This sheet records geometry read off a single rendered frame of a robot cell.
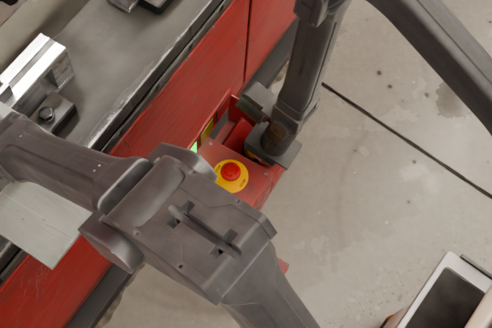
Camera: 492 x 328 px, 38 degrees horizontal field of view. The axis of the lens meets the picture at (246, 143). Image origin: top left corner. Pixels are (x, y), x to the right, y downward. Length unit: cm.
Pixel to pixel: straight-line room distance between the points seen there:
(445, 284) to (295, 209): 116
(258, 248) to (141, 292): 159
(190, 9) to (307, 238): 96
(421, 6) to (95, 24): 78
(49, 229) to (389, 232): 133
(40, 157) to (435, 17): 49
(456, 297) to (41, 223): 64
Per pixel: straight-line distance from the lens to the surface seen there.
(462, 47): 90
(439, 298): 110
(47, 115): 132
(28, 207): 117
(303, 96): 116
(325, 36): 101
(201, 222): 55
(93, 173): 66
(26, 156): 80
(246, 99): 131
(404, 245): 224
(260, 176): 139
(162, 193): 58
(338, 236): 220
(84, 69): 142
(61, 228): 114
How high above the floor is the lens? 206
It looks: 64 degrees down
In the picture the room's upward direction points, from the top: 6 degrees clockwise
